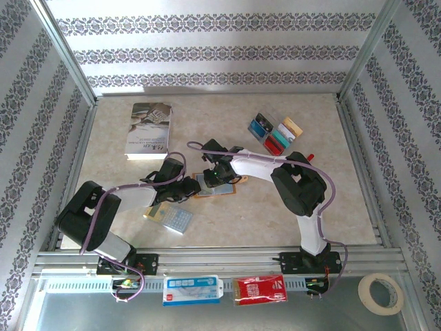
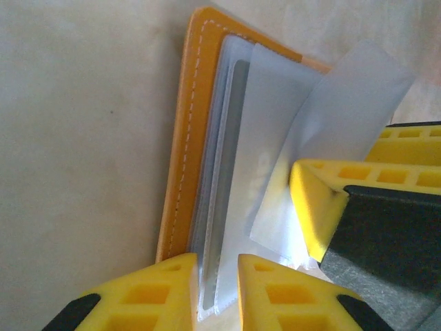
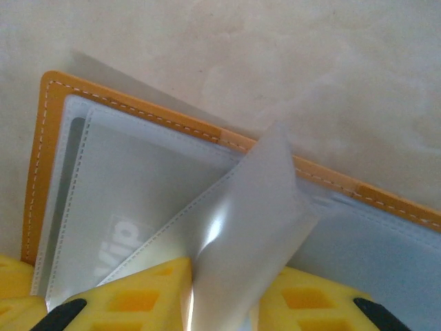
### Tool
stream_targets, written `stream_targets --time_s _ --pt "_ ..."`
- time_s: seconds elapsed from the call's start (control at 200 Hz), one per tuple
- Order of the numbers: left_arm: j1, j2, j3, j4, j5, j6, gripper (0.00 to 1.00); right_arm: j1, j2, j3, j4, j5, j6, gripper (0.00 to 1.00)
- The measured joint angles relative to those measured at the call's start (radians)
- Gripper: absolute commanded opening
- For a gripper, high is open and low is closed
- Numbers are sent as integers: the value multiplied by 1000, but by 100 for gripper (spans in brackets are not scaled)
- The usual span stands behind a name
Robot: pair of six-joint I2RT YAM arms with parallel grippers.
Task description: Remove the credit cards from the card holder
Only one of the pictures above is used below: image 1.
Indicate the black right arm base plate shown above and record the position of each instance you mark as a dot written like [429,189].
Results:
[289,262]

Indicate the blue card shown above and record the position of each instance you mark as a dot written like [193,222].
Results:
[256,130]

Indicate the aluminium frame post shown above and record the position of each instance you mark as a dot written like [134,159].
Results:
[368,51]
[65,58]

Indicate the masking tape roll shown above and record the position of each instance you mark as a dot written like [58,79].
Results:
[365,296]

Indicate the red card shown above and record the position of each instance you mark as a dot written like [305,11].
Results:
[275,145]

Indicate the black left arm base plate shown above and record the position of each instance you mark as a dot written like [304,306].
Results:
[148,263]

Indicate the clear plastic card box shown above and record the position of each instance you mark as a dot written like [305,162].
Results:
[275,134]

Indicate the silver card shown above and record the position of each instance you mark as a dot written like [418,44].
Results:
[287,132]

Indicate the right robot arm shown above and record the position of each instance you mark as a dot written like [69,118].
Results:
[299,189]

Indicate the paperback book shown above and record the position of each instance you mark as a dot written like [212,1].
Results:
[148,131]

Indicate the small electronics board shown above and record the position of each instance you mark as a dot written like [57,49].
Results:
[317,284]
[125,283]

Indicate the aluminium side rail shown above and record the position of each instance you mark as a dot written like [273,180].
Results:
[365,172]
[74,162]

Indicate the gold and silver calculator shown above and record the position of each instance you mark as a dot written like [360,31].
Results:
[175,219]

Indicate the gold card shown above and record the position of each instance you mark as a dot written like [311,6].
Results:
[294,126]

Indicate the red package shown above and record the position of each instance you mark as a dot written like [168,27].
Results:
[260,289]

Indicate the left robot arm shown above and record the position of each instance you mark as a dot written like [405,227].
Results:
[86,220]

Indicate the teal card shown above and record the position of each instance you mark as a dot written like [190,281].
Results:
[282,138]

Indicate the aluminium frame rail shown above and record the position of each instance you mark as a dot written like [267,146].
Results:
[220,260]

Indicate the red and white marker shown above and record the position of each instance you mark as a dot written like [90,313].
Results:
[311,157]

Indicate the blue and white package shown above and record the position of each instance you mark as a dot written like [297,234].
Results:
[191,291]

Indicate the tan leather card holder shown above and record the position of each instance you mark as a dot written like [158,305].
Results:
[224,191]

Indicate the black card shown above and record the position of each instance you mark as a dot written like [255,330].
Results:
[266,121]

